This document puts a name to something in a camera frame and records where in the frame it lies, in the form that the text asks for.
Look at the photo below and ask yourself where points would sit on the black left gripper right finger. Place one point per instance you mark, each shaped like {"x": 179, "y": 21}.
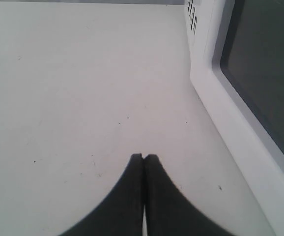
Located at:
{"x": 168, "y": 212}

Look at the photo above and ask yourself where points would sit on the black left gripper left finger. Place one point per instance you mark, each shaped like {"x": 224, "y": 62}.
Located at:
{"x": 121, "y": 211}

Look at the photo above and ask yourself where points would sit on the white microwave door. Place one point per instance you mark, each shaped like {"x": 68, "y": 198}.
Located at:
{"x": 243, "y": 92}

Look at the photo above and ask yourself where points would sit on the white Midea microwave body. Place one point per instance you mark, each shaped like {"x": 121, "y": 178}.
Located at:
{"x": 202, "y": 23}

